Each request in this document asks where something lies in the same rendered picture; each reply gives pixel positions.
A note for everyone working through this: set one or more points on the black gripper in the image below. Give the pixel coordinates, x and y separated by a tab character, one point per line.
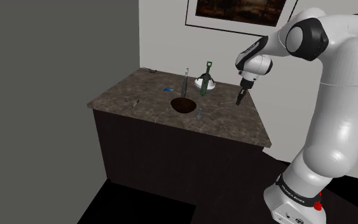
246	84

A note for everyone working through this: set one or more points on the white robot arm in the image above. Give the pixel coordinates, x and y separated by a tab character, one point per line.
340	124

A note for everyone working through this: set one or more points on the white bowl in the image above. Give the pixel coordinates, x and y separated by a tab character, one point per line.
199	83

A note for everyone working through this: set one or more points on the grey chess pawn figure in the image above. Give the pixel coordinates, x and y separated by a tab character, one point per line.
198	115

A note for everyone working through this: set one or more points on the dark brown bowl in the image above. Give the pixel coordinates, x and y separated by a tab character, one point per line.
183	105

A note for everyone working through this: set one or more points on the framed dark landscape picture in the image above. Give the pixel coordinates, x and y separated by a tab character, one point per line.
240	12

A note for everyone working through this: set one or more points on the small blue flat block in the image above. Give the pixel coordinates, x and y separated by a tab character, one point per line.
168	90

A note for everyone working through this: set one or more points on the small dark pen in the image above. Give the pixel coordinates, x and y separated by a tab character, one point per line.
135	104

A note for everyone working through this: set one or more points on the dark cabinet with marble top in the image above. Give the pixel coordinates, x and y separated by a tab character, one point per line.
154	155

